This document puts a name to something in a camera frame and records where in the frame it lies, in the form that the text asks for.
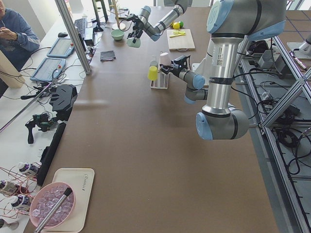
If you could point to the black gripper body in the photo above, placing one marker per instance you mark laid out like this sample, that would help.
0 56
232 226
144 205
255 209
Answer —
139 25
175 71

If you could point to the green plastic cup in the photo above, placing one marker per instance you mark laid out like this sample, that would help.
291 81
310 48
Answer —
131 44

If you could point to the pink plastic cup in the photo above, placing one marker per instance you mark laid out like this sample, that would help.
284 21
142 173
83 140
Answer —
164 58

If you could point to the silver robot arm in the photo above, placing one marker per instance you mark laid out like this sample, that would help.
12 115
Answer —
155 32
229 23

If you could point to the yellow plastic cup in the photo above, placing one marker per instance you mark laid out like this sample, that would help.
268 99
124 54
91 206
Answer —
153 73

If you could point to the grey plastic cup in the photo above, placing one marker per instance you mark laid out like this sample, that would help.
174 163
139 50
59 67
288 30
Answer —
154 63

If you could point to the green ceramic bowl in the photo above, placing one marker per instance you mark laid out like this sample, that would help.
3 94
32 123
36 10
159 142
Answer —
117 34

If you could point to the wooden cutting board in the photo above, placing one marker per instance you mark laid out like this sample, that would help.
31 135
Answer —
181 42

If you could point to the grey folded cloth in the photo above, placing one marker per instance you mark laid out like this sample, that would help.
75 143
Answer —
107 55

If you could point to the wooden mug tree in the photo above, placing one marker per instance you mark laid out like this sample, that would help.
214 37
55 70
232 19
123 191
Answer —
114 10

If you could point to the black keyboard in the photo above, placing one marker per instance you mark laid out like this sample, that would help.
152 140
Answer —
80 25

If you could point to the blue teach pendant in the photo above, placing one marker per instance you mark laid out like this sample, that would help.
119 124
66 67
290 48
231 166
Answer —
49 69
62 48

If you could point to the seated person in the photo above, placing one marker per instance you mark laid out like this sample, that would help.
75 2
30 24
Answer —
17 39

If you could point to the cream plastic tray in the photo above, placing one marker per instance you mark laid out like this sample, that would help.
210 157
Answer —
80 180

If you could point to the metal tongs in bowl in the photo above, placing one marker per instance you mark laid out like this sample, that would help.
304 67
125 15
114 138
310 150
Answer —
53 210

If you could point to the pink bowl with ice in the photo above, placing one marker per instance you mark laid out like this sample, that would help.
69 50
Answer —
46 199

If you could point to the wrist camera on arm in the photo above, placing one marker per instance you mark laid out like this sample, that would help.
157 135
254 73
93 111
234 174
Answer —
181 62
131 17

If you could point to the white wire cup holder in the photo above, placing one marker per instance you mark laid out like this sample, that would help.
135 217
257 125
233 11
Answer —
163 79

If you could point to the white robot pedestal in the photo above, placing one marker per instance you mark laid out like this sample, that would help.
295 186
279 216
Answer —
205 67

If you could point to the aluminium frame post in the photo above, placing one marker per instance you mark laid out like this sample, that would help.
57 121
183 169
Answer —
63 10

